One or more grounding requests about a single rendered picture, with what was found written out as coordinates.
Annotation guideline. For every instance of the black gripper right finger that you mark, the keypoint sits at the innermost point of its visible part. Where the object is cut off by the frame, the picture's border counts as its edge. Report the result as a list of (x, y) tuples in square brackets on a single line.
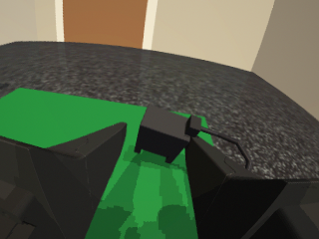
[(231, 202)]

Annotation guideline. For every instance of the black cable with plug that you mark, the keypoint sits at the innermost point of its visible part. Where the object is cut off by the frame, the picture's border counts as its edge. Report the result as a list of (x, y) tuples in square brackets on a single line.
[(167, 134)]

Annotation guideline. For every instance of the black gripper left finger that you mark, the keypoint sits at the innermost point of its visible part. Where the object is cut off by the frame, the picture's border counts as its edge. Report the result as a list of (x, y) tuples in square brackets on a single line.
[(68, 179)]

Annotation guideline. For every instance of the green circuit board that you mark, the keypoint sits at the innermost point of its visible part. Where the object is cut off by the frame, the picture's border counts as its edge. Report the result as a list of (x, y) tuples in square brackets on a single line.
[(145, 197)]

